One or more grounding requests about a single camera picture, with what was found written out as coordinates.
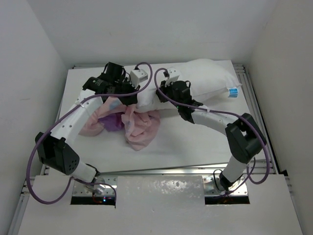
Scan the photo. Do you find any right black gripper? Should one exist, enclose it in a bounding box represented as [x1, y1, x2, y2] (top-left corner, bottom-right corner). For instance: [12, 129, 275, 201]
[156, 79, 181, 109]

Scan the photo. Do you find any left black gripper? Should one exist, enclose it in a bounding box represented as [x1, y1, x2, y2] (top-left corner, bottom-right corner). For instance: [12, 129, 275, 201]
[112, 77, 140, 107]

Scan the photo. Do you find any white pillow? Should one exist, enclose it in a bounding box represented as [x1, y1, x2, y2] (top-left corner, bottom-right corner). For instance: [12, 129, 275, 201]
[136, 59, 241, 113]

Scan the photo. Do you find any pink printed pillowcase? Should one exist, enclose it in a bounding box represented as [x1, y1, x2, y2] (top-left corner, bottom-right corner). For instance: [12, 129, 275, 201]
[79, 97, 161, 151]

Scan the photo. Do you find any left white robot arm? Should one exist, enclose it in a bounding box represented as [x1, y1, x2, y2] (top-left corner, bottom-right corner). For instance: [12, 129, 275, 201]
[35, 62, 148, 183]

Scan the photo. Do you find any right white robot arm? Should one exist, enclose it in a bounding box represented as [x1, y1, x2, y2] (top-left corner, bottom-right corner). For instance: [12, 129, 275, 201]
[156, 80, 267, 190]

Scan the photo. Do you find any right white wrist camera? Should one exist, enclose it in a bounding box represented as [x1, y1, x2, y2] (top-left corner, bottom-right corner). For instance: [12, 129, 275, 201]
[163, 67, 180, 87]

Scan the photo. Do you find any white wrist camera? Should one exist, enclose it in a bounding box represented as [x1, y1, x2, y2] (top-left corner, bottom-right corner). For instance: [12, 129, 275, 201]
[163, 67, 180, 87]
[130, 69, 148, 88]

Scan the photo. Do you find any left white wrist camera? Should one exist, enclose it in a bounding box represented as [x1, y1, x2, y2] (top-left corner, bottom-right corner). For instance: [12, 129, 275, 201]
[130, 69, 148, 88]

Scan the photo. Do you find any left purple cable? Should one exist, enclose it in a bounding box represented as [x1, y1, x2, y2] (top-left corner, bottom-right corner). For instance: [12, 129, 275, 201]
[26, 62, 154, 205]

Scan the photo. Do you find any purple cable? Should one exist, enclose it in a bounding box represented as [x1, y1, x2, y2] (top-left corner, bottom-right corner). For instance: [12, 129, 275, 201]
[26, 62, 154, 205]
[154, 68, 270, 196]

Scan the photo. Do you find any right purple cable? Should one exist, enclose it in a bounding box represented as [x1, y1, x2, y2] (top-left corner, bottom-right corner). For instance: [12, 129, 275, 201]
[154, 68, 270, 196]

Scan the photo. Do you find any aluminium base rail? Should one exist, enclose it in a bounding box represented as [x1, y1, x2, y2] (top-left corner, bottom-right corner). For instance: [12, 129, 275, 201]
[71, 166, 249, 205]

